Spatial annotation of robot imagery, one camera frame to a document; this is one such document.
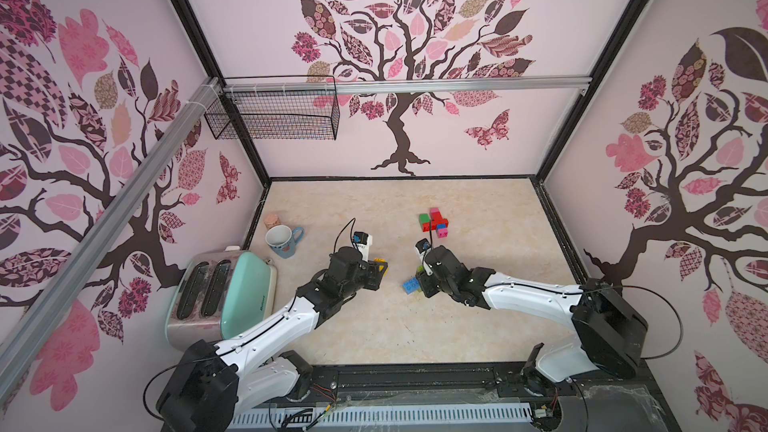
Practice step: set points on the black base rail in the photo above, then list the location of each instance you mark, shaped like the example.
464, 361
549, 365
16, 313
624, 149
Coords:
507, 379

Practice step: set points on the red long brick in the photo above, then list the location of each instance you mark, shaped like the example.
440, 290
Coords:
434, 225

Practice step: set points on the blue floral mug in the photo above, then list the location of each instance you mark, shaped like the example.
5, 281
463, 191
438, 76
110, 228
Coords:
283, 240

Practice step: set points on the green square brick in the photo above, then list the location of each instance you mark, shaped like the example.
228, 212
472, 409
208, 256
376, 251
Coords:
424, 221

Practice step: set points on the black wire basket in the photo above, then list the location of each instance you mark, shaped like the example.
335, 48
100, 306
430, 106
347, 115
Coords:
277, 107

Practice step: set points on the aluminium frame rail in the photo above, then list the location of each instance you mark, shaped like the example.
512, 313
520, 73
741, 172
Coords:
21, 346
414, 84

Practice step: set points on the aluminium frame rail back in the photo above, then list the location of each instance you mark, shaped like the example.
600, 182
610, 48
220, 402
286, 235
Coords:
414, 84

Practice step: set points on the small pink cup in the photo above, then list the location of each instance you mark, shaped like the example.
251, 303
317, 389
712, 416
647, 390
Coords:
272, 220

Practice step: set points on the aluminium frame rail left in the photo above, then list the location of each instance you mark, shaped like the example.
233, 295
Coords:
21, 346

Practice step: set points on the mint chrome toaster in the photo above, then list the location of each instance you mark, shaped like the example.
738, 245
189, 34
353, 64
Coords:
221, 295

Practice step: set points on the light blue long brick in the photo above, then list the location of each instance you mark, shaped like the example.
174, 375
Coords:
411, 286

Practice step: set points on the white slotted cable duct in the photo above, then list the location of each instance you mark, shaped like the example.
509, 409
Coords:
387, 417

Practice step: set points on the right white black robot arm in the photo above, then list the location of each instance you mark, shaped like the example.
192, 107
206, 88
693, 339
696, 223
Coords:
606, 333

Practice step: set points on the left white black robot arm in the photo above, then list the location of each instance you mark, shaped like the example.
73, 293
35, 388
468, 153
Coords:
214, 382

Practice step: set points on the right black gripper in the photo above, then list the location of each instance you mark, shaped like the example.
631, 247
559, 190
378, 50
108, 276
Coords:
429, 282

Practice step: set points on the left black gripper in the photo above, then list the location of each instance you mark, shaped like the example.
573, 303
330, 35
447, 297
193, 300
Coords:
375, 278

